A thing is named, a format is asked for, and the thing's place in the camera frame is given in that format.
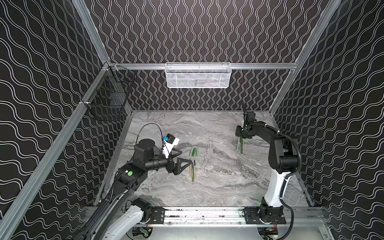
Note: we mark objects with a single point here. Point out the dark green marker pen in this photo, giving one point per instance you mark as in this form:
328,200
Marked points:
192,174

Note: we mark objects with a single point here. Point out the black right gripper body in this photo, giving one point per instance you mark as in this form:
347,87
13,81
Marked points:
247,120

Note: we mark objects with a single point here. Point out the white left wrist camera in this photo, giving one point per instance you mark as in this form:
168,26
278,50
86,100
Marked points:
169,141

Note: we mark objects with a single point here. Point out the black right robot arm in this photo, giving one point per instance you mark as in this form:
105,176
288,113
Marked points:
284,158

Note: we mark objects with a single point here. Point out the black wire basket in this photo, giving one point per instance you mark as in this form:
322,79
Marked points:
110,100

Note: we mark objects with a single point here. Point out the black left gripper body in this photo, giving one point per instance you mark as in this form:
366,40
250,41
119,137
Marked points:
171,165

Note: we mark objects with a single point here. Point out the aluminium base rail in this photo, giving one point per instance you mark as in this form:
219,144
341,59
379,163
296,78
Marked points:
214,217

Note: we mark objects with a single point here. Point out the white wire mesh basket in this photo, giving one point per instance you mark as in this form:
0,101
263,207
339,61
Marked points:
196,75

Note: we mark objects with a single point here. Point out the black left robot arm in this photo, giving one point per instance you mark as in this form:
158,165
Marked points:
147,157

